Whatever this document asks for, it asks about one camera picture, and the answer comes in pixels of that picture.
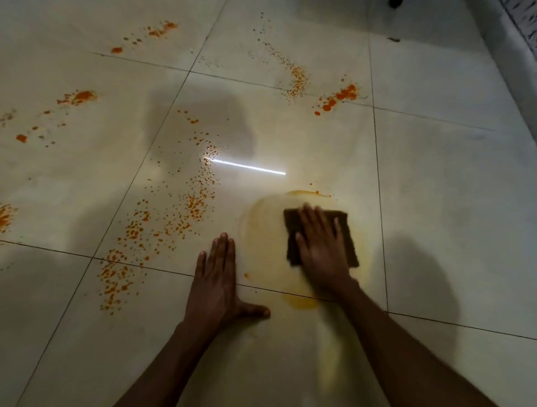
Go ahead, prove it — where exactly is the person's right hand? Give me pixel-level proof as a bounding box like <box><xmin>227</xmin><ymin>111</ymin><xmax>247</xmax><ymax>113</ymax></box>
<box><xmin>295</xmin><ymin>202</ymin><xmax>360</xmax><ymax>297</ymax></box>

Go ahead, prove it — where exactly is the person's left hand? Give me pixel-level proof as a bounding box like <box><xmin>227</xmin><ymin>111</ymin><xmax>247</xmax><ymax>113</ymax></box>
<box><xmin>183</xmin><ymin>233</ymin><xmax>271</xmax><ymax>333</ymax></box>

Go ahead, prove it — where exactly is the brown-green scrub pad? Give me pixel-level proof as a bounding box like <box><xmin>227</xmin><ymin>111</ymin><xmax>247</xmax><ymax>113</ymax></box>
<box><xmin>283</xmin><ymin>207</ymin><xmax>360</xmax><ymax>269</ymax></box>

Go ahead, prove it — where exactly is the person's left forearm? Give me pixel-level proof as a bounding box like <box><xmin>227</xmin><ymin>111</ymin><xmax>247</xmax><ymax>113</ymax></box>
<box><xmin>113</xmin><ymin>320</ymin><xmax>221</xmax><ymax>407</ymax></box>

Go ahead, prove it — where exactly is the person's right forearm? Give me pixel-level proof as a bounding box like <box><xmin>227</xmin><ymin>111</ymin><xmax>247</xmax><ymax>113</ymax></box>
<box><xmin>318</xmin><ymin>281</ymin><xmax>498</xmax><ymax>407</ymax></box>

